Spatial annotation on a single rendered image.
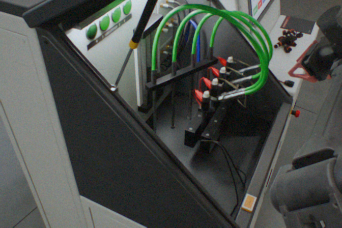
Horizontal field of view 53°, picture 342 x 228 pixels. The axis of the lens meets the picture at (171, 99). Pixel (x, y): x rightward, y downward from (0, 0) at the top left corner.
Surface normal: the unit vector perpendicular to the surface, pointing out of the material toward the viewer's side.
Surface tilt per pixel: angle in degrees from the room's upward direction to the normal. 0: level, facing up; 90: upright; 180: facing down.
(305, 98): 0
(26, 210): 0
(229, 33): 90
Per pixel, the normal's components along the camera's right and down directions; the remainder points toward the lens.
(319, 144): -0.62, -0.78
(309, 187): -0.79, -0.11
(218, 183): 0.01, -0.77
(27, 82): -0.45, 0.56
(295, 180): -0.79, -0.48
